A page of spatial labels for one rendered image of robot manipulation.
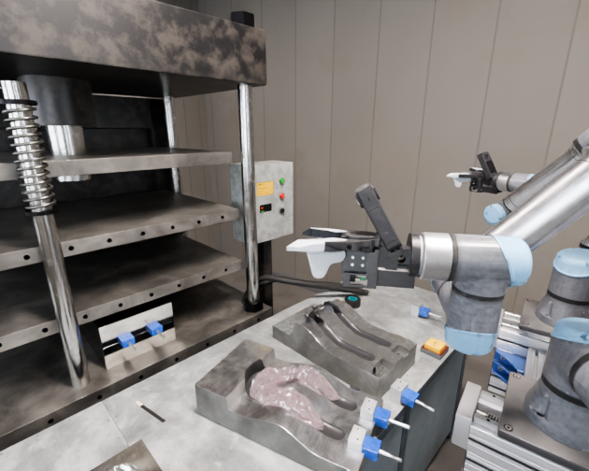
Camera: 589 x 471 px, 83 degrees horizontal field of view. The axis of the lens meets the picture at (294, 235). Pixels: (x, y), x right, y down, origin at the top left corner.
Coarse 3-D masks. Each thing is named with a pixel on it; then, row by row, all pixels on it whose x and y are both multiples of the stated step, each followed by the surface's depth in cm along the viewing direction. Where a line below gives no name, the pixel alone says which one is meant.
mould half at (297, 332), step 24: (288, 336) 133; (312, 336) 122; (360, 336) 127; (384, 336) 126; (312, 360) 125; (336, 360) 116; (360, 360) 113; (408, 360) 119; (360, 384) 111; (384, 384) 108
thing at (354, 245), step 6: (348, 240) 50; (354, 240) 51; (360, 240) 51; (366, 240) 51; (324, 246) 49; (330, 246) 49; (336, 246) 49; (342, 246) 49; (348, 246) 50; (354, 246) 50; (360, 246) 50; (366, 246) 51
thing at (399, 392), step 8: (392, 384) 107; (400, 384) 107; (408, 384) 107; (392, 392) 107; (400, 392) 104; (408, 392) 105; (416, 392) 105; (392, 400) 107; (400, 400) 105; (408, 400) 103; (416, 400) 104; (432, 408) 100
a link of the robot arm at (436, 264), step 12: (432, 240) 51; (444, 240) 50; (432, 252) 50; (444, 252) 49; (420, 264) 51; (432, 264) 50; (444, 264) 50; (420, 276) 52; (432, 276) 51; (444, 276) 50
